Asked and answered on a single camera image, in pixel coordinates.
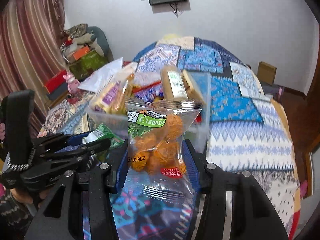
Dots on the small bread slice pack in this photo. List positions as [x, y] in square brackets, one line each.
[191, 87]

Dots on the orange biscuit pack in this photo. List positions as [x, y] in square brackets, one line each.
[124, 91]

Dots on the brown cardboard box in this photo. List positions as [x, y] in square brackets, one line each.
[266, 73]

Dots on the brown wooden door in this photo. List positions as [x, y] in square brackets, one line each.
[309, 135]

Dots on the pile of clothes and boxes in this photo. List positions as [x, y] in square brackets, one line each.
[85, 50]

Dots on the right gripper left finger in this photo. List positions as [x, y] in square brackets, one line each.
[79, 196]

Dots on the blue potato chip bag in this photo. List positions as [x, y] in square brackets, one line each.
[150, 94]

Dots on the orange fried snack bag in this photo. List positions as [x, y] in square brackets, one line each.
[154, 155]

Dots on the green small snack packet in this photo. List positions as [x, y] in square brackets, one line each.
[103, 132]

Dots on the long brown bread loaf pack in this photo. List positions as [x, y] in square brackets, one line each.
[173, 87]

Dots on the patterned patchwork bed quilt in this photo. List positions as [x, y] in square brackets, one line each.
[247, 131]

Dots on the red box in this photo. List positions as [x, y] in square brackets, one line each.
[55, 81]

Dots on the striped red curtain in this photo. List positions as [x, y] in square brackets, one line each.
[32, 32]

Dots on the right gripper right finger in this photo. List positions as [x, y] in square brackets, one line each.
[230, 205]

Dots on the pink plush toy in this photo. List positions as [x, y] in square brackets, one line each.
[72, 83]

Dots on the purple label cracker pack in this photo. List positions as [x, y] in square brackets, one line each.
[103, 100]

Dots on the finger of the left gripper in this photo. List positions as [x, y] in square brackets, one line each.
[55, 142]
[49, 167]

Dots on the person's left hand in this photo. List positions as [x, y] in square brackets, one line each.
[25, 198]

